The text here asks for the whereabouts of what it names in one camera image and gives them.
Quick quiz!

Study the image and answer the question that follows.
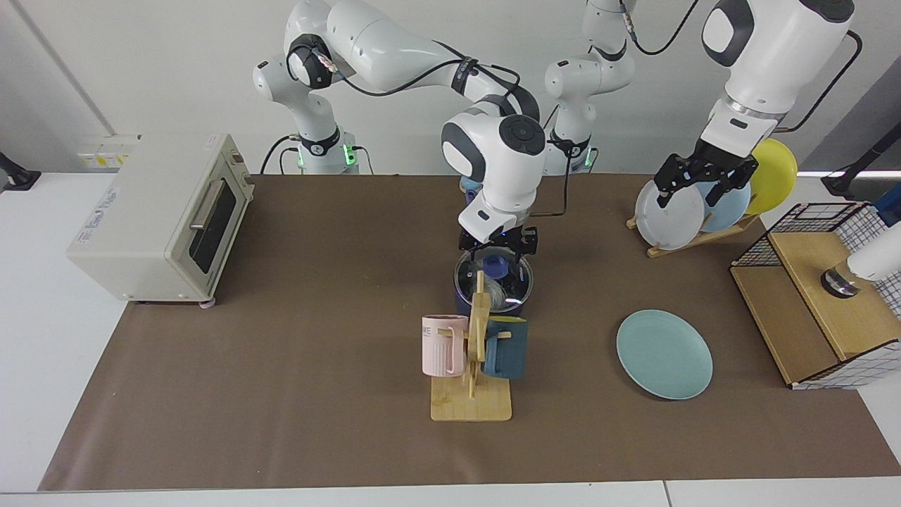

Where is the yellow plate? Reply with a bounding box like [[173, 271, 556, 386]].
[[745, 138, 799, 215]]

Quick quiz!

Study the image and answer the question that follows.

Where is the black base cable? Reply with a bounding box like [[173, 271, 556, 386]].
[[260, 134, 302, 175]]

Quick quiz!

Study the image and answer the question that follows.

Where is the wall socket with yellow label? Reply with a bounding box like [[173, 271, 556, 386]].
[[76, 144, 134, 170]]

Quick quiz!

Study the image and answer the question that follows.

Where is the white cylinder with black cap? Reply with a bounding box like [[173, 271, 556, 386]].
[[820, 239, 901, 299]]

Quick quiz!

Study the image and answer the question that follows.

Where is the pink ribbed cup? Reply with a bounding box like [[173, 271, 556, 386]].
[[422, 315, 470, 377]]

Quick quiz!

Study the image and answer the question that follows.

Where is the black tripod leg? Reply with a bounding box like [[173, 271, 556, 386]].
[[821, 123, 901, 199]]

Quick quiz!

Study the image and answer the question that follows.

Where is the blue object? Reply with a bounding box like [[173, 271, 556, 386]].
[[875, 184, 901, 227]]

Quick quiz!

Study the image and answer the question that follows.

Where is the glass lid with blue knob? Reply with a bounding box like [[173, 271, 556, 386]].
[[454, 248, 534, 311]]

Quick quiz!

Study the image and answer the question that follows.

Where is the light blue plate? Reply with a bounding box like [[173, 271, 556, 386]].
[[693, 176, 752, 234]]

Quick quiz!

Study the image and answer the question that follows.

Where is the wire basket with wooden floor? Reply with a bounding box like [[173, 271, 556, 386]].
[[730, 202, 901, 390]]

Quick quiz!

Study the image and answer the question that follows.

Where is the pale grey plate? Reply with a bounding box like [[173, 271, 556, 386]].
[[634, 173, 706, 251]]

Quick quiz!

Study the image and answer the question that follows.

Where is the wooden plate rack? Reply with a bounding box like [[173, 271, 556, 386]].
[[626, 213, 760, 258]]

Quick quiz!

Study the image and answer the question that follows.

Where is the blue saucepan with long handle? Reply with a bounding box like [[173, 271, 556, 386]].
[[453, 248, 534, 318]]

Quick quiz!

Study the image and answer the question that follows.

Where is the teal plate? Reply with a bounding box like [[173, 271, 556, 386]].
[[616, 310, 714, 401]]

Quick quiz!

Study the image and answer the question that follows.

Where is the dark blue cup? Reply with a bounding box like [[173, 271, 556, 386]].
[[482, 316, 529, 380]]

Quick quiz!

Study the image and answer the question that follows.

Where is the brown table cloth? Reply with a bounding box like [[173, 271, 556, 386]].
[[37, 174, 901, 492]]

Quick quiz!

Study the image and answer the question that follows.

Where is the black stand foot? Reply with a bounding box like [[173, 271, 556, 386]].
[[0, 151, 42, 191]]

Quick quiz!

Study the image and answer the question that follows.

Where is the pale toaster oven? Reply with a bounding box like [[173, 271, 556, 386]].
[[67, 132, 254, 309]]

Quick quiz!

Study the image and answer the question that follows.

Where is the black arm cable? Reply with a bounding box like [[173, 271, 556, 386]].
[[619, 0, 863, 133], [320, 56, 571, 218]]

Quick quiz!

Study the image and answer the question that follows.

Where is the wooden cup stand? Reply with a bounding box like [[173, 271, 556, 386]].
[[430, 270, 513, 422]]

